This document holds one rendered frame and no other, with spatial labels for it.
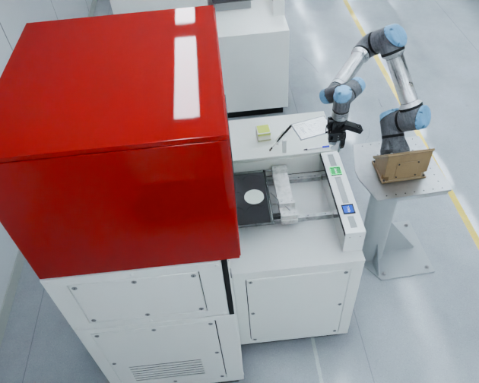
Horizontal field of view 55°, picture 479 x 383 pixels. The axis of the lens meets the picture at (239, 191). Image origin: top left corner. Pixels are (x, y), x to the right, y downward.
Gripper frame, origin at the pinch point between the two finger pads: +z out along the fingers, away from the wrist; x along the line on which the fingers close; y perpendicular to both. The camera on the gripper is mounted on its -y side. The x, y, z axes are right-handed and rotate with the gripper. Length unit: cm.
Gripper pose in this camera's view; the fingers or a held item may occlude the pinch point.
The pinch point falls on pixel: (340, 150)
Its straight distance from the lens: 231.8
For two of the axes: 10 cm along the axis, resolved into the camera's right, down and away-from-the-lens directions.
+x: 0.9, 7.3, -6.8
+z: 0.6, 6.8, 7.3
